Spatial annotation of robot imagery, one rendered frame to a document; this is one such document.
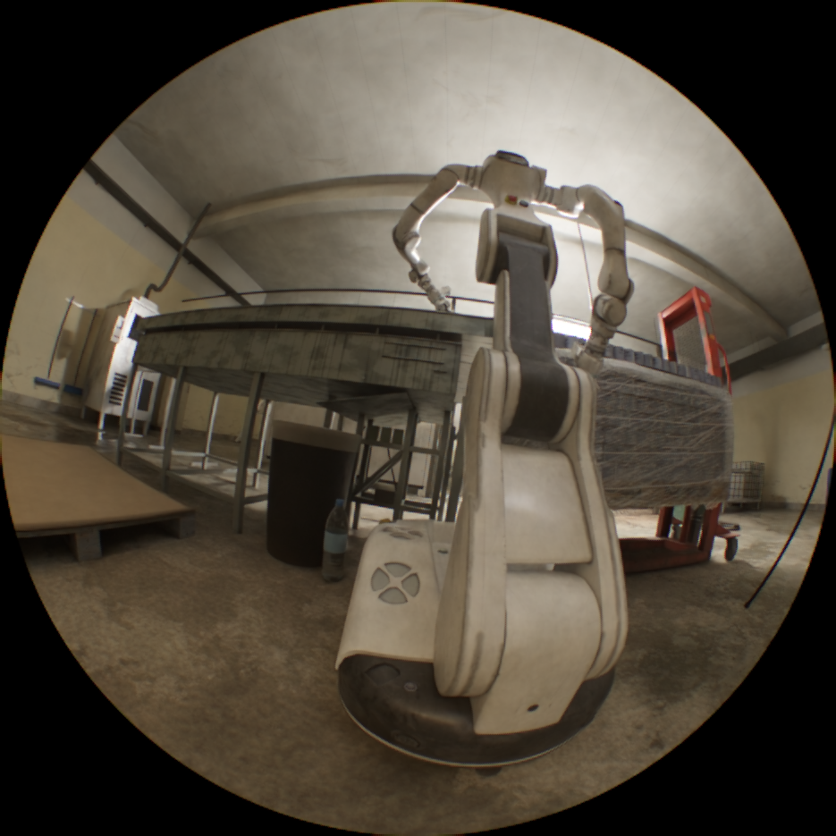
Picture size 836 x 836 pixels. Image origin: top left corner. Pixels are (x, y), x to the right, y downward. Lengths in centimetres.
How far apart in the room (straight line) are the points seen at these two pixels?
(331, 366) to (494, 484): 101
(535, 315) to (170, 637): 112
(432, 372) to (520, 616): 100
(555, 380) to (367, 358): 90
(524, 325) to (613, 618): 54
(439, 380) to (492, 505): 85
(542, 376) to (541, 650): 40
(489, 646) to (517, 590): 8
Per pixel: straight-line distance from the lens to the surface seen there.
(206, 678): 74
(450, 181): 112
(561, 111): 458
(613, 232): 82
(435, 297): 144
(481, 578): 35
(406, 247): 122
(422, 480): 383
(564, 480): 48
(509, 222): 86
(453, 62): 434
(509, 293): 65
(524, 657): 37
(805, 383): 1010
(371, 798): 58
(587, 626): 40
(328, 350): 131
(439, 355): 121
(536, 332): 61
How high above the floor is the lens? 54
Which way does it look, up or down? 7 degrees up
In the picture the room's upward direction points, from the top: 9 degrees clockwise
